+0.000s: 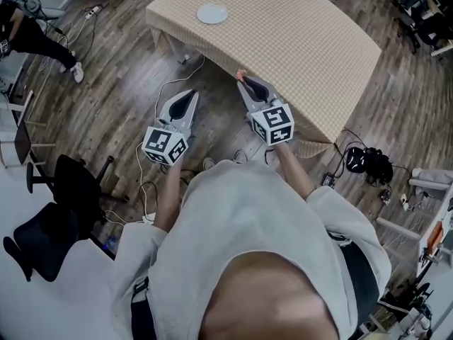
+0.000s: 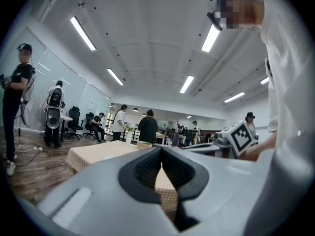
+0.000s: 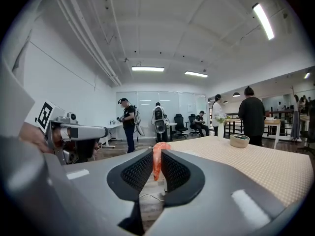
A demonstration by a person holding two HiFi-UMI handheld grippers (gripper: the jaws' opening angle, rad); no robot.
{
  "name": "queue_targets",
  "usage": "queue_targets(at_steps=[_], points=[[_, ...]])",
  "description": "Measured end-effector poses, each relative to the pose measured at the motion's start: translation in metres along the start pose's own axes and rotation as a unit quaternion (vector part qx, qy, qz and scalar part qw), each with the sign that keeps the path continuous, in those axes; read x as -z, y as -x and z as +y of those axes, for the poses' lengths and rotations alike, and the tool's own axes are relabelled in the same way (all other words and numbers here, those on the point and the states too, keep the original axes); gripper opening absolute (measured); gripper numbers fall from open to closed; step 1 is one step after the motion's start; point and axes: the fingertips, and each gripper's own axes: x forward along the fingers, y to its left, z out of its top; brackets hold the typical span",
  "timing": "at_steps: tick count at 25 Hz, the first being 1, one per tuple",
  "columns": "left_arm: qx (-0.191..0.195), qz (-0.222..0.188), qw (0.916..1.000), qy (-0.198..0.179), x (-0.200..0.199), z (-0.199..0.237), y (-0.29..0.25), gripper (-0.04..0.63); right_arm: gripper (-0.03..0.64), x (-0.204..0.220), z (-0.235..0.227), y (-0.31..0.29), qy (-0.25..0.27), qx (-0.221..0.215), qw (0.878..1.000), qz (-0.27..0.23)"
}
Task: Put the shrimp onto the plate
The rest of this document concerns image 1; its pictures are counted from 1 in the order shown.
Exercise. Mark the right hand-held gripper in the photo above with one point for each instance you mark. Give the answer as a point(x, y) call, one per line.
point(272, 122)

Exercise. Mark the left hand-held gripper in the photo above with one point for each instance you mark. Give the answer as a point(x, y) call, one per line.
point(163, 144)

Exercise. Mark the small pink food piece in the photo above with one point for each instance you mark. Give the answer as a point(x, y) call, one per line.
point(241, 74)

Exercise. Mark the white round plate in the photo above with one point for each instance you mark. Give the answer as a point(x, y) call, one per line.
point(212, 14)

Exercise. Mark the person's left forearm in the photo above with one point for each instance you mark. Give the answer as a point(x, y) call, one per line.
point(168, 197)

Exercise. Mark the person's right forearm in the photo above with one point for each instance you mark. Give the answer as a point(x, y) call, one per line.
point(293, 170)

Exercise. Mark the person's grey shoe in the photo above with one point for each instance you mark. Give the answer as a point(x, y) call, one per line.
point(209, 163)

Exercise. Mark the white adapter block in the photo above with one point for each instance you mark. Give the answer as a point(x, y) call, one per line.
point(184, 59)

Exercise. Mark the table with checkered tablecloth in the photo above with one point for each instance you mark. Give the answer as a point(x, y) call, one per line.
point(290, 37)

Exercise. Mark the small black box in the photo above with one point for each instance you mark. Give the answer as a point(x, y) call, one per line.
point(327, 180)

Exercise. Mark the black headset device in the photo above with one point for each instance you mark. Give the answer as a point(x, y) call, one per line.
point(355, 158)

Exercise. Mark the person's grey sweatshirt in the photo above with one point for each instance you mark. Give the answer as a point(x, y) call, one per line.
point(240, 225)

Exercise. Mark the white power strip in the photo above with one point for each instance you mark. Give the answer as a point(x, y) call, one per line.
point(93, 11)

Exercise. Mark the black office chair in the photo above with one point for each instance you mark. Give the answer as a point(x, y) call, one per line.
point(60, 218)

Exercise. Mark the small white plug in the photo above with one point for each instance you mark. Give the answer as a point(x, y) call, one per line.
point(405, 201)

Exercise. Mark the black wheeled chair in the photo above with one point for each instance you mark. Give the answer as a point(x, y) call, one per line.
point(428, 20)

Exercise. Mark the white shelf unit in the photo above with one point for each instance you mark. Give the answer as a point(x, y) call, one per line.
point(430, 181)

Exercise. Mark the orange box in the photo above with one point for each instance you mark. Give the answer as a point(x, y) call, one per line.
point(436, 236)

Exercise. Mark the white frame stool brown seat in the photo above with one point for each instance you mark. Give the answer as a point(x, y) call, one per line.
point(22, 140)

